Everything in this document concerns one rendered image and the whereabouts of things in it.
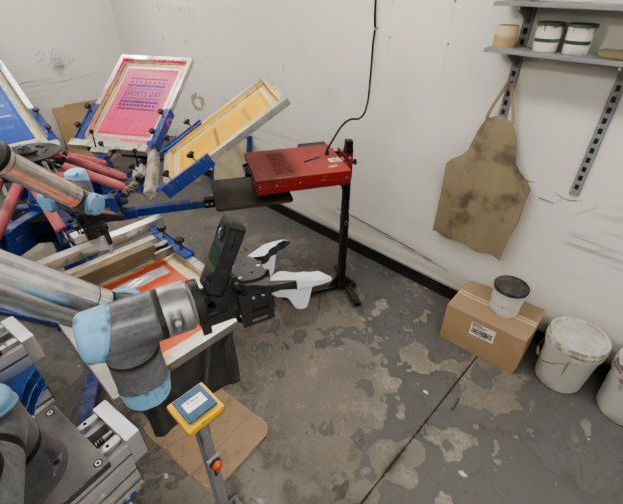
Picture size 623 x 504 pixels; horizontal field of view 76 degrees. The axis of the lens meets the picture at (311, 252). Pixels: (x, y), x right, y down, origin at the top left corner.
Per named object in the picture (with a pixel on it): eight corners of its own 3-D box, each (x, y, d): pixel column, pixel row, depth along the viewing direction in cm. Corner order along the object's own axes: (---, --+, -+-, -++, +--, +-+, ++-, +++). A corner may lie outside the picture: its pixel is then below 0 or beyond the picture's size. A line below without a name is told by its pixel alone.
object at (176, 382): (244, 379, 184) (234, 311, 159) (154, 447, 158) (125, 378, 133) (240, 375, 186) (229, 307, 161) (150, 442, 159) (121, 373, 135)
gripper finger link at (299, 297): (332, 302, 63) (275, 301, 64) (331, 270, 60) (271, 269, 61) (331, 314, 60) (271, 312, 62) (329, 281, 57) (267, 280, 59)
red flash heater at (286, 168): (332, 158, 278) (332, 141, 271) (356, 185, 242) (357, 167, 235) (245, 167, 264) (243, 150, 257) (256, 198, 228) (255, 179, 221)
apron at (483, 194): (508, 258, 258) (568, 88, 198) (503, 263, 254) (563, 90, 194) (435, 228, 288) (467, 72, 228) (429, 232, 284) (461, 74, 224)
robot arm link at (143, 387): (164, 354, 71) (150, 308, 65) (179, 402, 63) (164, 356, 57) (117, 371, 68) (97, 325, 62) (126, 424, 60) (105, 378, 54)
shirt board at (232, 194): (279, 183, 274) (279, 172, 270) (294, 211, 243) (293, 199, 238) (66, 209, 244) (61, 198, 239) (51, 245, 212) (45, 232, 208)
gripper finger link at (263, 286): (300, 279, 62) (246, 278, 63) (299, 269, 61) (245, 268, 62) (295, 296, 58) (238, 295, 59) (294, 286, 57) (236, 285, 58)
